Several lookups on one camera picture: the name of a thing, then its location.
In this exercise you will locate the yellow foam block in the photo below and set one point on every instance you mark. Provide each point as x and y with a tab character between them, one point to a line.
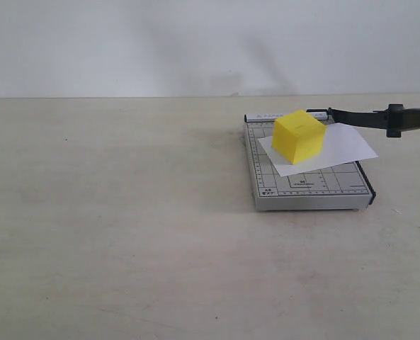
298	136

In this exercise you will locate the black cutter blade arm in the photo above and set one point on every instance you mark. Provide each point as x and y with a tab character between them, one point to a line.
395	119

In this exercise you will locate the grey paper cutter base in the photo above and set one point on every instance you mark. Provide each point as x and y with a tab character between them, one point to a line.
344	186

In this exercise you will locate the white paper sheet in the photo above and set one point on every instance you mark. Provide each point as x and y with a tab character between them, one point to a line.
342	144

